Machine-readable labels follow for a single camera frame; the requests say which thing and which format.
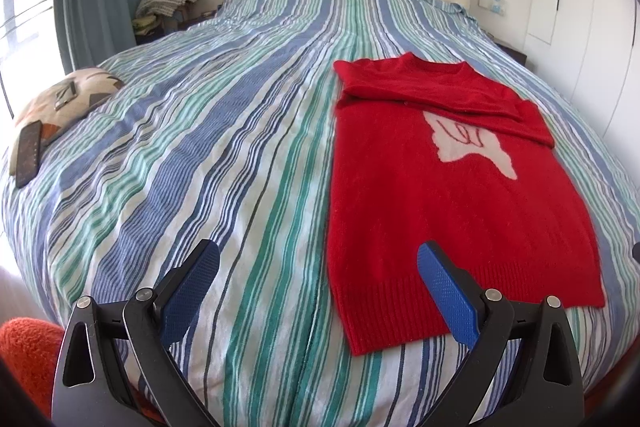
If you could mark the patterned beige pillow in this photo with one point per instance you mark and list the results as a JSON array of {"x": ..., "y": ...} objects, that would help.
[{"x": 95, "y": 84}]

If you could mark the yellow-green cloth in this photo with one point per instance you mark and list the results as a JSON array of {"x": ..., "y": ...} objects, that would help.
[{"x": 145, "y": 23}]

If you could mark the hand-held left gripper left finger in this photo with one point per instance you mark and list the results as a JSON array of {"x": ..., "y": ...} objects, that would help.
[{"x": 190, "y": 297}]

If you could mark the white wall socket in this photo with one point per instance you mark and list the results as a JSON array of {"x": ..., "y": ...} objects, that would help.
[{"x": 493, "y": 3}]

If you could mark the orange fluffy rug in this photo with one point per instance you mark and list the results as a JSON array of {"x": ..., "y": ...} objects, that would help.
[{"x": 30, "y": 352}]

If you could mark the white wardrobe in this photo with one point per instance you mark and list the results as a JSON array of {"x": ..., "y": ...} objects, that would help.
[{"x": 590, "y": 32}]

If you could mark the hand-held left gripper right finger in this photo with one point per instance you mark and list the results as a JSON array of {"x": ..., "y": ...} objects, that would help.
[{"x": 450, "y": 302}]

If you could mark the window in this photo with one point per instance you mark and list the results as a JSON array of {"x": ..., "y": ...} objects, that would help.
[{"x": 25, "y": 22}]

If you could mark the dark nightstand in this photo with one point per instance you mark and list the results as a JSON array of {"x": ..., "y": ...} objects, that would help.
[
  {"x": 517, "y": 56},
  {"x": 172, "y": 26}
]

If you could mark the striped duvet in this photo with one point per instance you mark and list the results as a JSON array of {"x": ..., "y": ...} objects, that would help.
[{"x": 200, "y": 157}]

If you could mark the red knit sweater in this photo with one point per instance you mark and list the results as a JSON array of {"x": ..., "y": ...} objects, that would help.
[{"x": 425, "y": 187}]

